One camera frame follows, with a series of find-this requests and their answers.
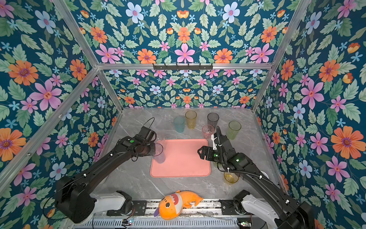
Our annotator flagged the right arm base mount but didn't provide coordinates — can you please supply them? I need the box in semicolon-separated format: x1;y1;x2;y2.
219;190;250;215

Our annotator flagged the grey smoky cup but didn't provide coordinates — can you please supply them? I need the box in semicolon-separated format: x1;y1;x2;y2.
207;113;220;129

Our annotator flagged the yellow tall cup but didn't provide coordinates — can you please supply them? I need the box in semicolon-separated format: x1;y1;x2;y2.
185;110;197;129

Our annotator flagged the short yellow cup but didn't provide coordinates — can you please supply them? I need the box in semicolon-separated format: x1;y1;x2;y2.
224;172;240;184

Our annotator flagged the teal frosted cup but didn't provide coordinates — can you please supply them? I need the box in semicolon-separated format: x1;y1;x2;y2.
173;116;185;133

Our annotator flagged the orange plush toy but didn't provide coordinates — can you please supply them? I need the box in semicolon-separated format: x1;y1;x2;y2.
153;190;204;220

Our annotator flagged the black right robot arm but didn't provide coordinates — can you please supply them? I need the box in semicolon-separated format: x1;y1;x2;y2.
197;141;315;229

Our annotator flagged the white vented cable duct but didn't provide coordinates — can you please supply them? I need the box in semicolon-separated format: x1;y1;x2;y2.
73;218;239;229

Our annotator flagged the blue transparent cup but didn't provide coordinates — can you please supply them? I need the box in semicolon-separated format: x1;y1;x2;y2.
153;143;165;164

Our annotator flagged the clear transparent cup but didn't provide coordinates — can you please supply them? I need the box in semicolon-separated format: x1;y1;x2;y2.
156;134;166;148

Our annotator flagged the tall light green cup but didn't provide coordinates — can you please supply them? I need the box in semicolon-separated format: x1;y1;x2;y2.
226;120;242;140

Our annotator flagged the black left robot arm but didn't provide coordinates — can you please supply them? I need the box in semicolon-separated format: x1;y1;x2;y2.
54;136;155;224

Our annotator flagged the black hook rail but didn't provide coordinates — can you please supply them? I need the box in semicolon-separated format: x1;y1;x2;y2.
153;64;214;71

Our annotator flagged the pink short cup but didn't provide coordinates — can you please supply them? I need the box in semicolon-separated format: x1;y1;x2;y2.
202;125;214;139

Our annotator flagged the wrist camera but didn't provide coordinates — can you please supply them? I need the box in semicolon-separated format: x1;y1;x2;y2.
211;133;223;150
139;126;157;142

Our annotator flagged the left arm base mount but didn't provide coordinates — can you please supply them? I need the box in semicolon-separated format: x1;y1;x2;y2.
106;190;147;217

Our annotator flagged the pink plastic tray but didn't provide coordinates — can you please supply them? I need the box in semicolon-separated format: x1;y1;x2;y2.
150;139;211;178

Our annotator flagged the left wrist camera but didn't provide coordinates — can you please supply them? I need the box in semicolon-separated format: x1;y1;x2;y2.
139;126;157;142

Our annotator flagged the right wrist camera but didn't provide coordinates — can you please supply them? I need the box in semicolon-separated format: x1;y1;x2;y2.
211;133;223;150

